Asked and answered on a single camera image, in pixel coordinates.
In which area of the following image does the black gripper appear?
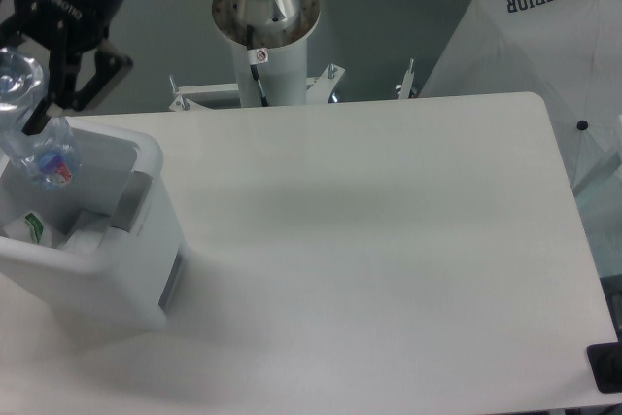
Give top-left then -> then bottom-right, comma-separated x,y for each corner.
1,0 -> 133,136

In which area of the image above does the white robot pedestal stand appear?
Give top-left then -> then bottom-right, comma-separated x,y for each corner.
169,0 -> 345,112

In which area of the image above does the clear plastic water bottle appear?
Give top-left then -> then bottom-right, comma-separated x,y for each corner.
1,47 -> 82,190

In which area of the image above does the white trash can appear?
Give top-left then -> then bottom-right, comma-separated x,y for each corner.
1,118 -> 186,329

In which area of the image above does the white Superior umbrella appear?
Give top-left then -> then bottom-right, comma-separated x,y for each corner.
421,0 -> 621,185

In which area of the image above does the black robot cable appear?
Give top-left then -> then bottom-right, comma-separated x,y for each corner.
245,23 -> 271,108

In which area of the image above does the black device at table edge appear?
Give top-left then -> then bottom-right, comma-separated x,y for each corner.
586,342 -> 621,394

